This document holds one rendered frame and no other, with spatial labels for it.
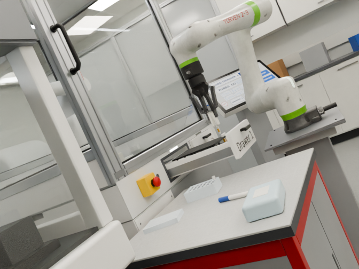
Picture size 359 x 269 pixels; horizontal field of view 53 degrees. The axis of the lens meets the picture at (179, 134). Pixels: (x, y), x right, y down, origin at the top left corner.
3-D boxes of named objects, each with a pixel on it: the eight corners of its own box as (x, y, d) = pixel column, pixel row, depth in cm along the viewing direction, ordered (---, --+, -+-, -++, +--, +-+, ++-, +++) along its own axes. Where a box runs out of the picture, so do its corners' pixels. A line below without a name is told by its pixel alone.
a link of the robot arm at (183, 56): (179, 38, 165) (161, 43, 159) (194, 26, 155) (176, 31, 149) (191, 65, 166) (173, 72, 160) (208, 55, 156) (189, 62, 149)
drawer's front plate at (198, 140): (218, 144, 208) (210, 127, 207) (200, 159, 182) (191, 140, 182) (215, 145, 209) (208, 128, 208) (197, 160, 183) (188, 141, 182)
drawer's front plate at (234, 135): (256, 140, 165) (247, 118, 164) (240, 158, 139) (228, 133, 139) (252, 141, 166) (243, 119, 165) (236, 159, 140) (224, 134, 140)
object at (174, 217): (184, 212, 122) (182, 207, 122) (178, 222, 114) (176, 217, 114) (151, 224, 126) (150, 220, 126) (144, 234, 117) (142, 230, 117)
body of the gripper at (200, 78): (184, 81, 157) (192, 101, 158) (200, 73, 153) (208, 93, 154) (190, 79, 164) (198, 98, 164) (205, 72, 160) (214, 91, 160)
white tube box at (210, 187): (222, 185, 135) (218, 176, 135) (217, 193, 127) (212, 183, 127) (194, 195, 140) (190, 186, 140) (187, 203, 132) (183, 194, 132)
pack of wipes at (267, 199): (254, 202, 101) (247, 187, 101) (286, 191, 97) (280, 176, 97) (247, 224, 87) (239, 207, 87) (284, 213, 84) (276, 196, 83)
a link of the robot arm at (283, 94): (287, 114, 182) (271, 80, 180) (313, 106, 169) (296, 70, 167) (272, 124, 174) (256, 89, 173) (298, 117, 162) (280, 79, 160)
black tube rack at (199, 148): (232, 147, 164) (227, 134, 164) (220, 158, 149) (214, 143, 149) (192, 161, 175) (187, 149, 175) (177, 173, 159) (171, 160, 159)
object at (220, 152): (250, 139, 164) (245, 127, 164) (235, 155, 142) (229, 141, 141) (180, 165, 183) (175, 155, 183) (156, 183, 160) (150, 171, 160)
